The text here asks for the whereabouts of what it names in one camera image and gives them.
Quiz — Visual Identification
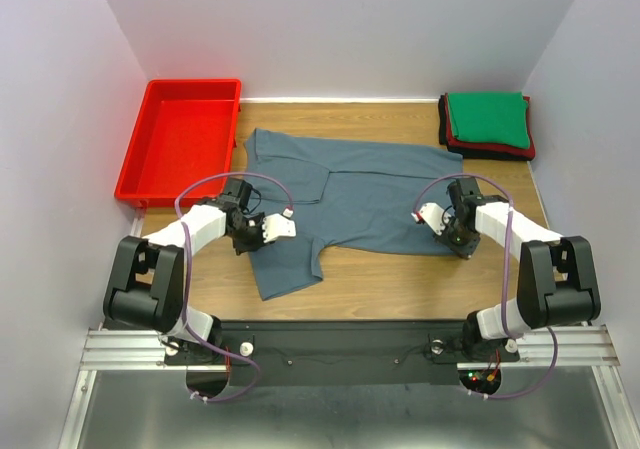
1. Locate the blue-grey t-shirt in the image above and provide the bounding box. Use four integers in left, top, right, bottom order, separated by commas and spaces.
245, 129, 463, 300

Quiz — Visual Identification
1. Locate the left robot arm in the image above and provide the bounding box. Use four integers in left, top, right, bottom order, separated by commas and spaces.
103, 178, 266, 363

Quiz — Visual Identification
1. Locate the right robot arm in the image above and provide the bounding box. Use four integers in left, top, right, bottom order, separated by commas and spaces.
414, 175, 601, 359

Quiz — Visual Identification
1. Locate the red folded t-shirt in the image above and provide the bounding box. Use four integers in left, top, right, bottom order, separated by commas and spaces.
442, 94, 535, 156

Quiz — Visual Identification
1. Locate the red plastic bin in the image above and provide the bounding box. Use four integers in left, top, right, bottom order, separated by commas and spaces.
114, 79, 242, 208

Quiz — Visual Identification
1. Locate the green folded t-shirt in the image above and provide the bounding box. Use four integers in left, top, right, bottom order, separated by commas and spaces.
447, 92, 531, 150

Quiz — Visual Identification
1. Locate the black folded t-shirt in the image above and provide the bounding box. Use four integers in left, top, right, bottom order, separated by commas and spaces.
438, 93, 536, 163

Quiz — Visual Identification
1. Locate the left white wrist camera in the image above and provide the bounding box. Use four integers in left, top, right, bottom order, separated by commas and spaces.
261, 209, 297, 244

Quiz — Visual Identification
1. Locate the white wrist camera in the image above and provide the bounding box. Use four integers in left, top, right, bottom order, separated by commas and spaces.
261, 209, 297, 244
412, 203, 450, 236

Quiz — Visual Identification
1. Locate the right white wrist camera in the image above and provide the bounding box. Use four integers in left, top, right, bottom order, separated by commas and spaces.
412, 203, 450, 236

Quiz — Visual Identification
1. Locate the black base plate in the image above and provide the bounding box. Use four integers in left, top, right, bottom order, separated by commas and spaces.
164, 318, 521, 388

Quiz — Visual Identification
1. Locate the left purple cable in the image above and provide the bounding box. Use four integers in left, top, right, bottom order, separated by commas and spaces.
173, 171, 296, 404

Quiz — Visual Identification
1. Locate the purple cable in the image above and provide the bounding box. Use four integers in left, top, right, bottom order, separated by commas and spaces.
173, 171, 296, 404
409, 172, 560, 403

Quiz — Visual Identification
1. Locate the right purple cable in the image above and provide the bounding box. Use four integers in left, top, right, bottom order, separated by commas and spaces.
409, 172, 560, 403

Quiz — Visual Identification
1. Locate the aluminium rail frame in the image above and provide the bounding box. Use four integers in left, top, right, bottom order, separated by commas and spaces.
58, 203, 640, 449

